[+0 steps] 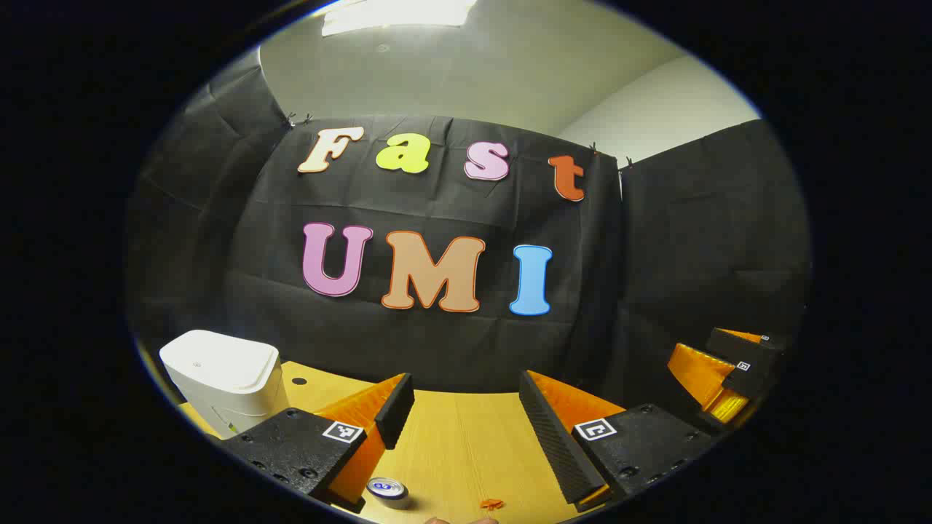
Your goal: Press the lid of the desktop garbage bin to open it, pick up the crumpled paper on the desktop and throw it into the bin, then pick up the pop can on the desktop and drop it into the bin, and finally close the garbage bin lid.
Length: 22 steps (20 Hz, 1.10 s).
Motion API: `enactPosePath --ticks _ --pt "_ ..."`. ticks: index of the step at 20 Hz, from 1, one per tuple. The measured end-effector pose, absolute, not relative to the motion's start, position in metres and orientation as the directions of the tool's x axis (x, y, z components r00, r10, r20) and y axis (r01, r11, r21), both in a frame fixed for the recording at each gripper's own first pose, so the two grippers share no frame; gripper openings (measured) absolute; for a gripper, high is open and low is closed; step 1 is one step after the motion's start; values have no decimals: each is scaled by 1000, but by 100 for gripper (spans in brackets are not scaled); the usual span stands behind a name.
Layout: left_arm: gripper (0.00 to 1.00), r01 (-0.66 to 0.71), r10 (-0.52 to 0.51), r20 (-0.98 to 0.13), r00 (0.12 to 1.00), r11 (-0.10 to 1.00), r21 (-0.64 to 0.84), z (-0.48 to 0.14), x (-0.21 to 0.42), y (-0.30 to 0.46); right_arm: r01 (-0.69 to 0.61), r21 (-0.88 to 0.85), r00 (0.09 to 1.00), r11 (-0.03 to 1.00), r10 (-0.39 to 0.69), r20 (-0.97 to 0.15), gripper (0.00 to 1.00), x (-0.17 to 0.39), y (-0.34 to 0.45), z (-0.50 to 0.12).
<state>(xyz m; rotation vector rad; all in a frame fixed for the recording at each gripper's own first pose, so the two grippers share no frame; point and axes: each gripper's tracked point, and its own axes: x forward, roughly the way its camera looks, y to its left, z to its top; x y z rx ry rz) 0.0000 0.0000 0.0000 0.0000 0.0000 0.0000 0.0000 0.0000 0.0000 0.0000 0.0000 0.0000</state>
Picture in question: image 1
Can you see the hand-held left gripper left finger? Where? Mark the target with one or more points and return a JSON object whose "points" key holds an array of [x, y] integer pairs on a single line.
{"points": [[395, 411]]}

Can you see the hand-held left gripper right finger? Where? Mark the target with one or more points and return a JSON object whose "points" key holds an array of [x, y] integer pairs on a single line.
{"points": [[553, 444]]}

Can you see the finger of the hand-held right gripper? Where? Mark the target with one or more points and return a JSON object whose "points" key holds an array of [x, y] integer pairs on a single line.
{"points": [[735, 340], [750, 375]]}

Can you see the silver blue pop can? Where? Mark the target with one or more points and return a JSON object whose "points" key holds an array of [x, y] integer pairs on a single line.
{"points": [[386, 488]]}

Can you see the orange paper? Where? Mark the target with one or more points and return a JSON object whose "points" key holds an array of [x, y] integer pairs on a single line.
{"points": [[492, 503]]}

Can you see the white desktop garbage bin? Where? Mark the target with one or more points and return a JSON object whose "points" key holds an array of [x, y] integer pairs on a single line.
{"points": [[226, 378]]}

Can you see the wooden desktop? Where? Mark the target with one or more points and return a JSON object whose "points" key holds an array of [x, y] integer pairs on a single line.
{"points": [[466, 451]]}

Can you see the ceiling light panel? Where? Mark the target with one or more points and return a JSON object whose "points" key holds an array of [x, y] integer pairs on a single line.
{"points": [[397, 13]]}

